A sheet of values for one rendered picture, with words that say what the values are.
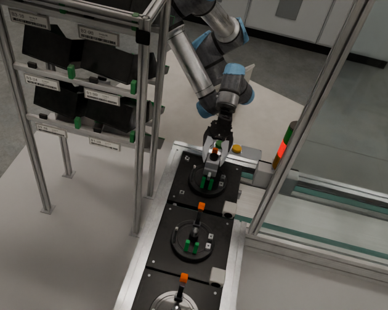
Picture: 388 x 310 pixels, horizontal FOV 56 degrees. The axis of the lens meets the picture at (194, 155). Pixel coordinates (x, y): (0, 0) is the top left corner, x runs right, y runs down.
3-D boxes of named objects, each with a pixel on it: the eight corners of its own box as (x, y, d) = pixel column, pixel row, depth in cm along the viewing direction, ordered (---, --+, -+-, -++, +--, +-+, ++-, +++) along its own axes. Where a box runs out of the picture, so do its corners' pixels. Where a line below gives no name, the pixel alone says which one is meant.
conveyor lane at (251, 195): (179, 170, 152) (182, 153, 145) (381, 221, 148) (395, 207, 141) (161, 227, 132) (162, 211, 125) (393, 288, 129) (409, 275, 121)
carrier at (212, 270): (165, 206, 128) (168, 184, 119) (232, 223, 127) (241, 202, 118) (144, 269, 111) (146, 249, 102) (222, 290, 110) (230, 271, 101)
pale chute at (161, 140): (130, 137, 143) (134, 126, 143) (161, 149, 141) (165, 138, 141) (100, 131, 115) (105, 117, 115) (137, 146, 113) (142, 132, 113)
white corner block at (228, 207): (222, 206, 131) (225, 200, 128) (234, 210, 131) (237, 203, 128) (220, 217, 128) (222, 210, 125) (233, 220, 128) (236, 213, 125)
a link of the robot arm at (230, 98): (240, 94, 126) (217, 88, 126) (237, 107, 126) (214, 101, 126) (238, 100, 134) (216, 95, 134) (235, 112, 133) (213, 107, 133)
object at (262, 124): (177, 49, 220) (177, 45, 217) (316, 117, 194) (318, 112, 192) (93, 105, 176) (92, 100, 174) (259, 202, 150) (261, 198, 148)
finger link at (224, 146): (227, 168, 130) (227, 142, 131) (228, 166, 124) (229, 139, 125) (218, 168, 130) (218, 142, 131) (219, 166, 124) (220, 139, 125)
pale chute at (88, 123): (93, 128, 144) (97, 117, 144) (123, 139, 142) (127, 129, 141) (54, 119, 116) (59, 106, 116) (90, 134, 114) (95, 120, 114)
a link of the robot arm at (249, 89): (227, 96, 148) (216, 85, 139) (252, 83, 144) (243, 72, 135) (233, 112, 145) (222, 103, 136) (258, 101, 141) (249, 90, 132)
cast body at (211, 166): (206, 161, 131) (209, 147, 126) (218, 164, 131) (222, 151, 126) (201, 178, 126) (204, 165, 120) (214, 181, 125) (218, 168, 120)
